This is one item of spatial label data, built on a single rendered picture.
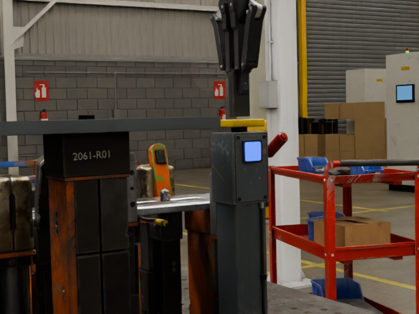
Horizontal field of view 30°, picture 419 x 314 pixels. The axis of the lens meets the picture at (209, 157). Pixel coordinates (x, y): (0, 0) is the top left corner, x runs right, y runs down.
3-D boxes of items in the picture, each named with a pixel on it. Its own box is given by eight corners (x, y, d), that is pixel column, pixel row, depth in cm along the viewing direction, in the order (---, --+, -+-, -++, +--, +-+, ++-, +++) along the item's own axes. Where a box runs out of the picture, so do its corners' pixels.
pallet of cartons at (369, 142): (401, 173, 1462) (399, 101, 1455) (370, 176, 1417) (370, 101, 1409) (354, 171, 1561) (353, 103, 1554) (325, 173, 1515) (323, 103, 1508)
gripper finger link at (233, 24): (249, 2, 124) (254, 0, 123) (251, 73, 124) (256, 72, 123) (227, 1, 122) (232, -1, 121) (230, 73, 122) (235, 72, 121)
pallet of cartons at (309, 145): (347, 170, 1577) (346, 133, 1573) (318, 172, 1532) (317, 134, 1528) (307, 167, 1676) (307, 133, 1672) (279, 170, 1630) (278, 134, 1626)
